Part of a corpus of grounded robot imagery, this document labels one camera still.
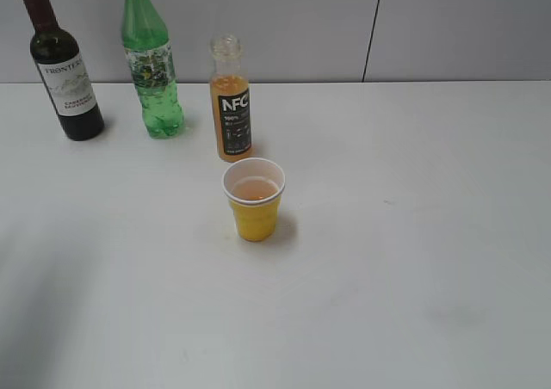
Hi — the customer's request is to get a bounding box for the yellow paper cup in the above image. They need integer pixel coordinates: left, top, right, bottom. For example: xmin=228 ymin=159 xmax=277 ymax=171
xmin=221 ymin=157 xmax=286 ymax=242

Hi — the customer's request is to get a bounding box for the NFC orange juice bottle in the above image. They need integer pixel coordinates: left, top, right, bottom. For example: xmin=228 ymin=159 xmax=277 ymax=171
xmin=209 ymin=34 xmax=252 ymax=163

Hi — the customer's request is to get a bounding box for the green plastic soda bottle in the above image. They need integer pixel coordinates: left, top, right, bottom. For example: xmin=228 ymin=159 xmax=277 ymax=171
xmin=121 ymin=0 xmax=184 ymax=139

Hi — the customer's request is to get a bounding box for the dark red wine bottle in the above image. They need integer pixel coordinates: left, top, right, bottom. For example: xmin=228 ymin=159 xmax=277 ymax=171
xmin=22 ymin=0 xmax=104 ymax=141

